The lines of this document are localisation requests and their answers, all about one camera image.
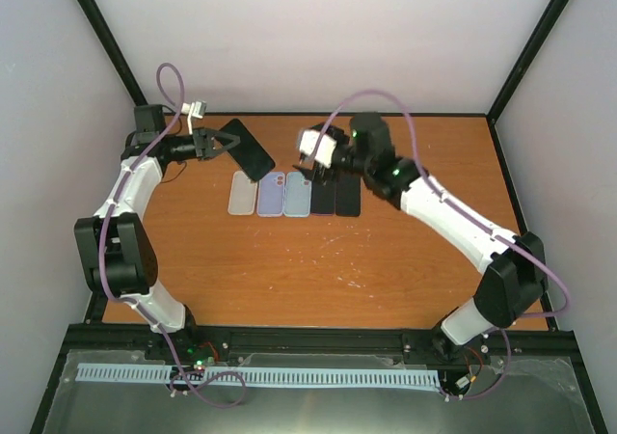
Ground purple phone black screen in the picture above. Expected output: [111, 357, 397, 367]
[310, 181, 336, 216]

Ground light blue phone case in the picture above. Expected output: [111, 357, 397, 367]
[283, 171, 311, 218]

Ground lilac phone case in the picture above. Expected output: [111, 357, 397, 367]
[256, 172, 285, 217]

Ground white phone case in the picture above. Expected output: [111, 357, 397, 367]
[228, 171, 257, 216]

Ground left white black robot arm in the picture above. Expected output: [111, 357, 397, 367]
[73, 104, 241, 360]

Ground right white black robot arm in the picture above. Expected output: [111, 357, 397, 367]
[297, 113, 548, 362]

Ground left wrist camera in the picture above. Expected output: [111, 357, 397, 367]
[181, 101, 207, 135]

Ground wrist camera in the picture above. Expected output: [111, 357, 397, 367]
[181, 101, 207, 135]
[298, 129, 337, 169]

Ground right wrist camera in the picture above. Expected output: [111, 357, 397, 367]
[298, 129, 337, 169]

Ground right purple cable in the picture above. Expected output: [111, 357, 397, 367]
[310, 89, 573, 401]

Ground purple cable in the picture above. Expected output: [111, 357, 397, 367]
[310, 89, 573, 401]
[96, 62, 248, 409]

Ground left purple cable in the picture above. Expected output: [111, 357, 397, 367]
[96, 62, 248, 409]

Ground black mounting rail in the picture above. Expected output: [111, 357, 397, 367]
[62, 323, 578, 369]

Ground black enclosure frame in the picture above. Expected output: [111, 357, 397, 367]
[31, 0, 606, 433]

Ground light blue cable duct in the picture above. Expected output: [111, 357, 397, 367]
[74, 363, 440, 392]

